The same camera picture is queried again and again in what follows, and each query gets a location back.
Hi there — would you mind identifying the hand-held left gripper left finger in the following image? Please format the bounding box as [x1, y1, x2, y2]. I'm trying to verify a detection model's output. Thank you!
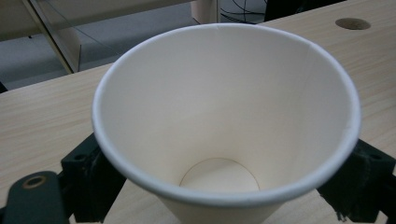
[60, 133, 129, 223]

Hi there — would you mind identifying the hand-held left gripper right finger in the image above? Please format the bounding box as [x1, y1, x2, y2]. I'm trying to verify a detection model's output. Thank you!
[316, 138, 396, 223]

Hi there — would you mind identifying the white paper cup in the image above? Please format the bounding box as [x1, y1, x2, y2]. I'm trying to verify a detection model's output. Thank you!
[92, 22, 362, 224]

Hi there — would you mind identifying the black cable bundle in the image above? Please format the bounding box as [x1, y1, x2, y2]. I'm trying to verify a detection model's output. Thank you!
[219, 0, 267, 25]

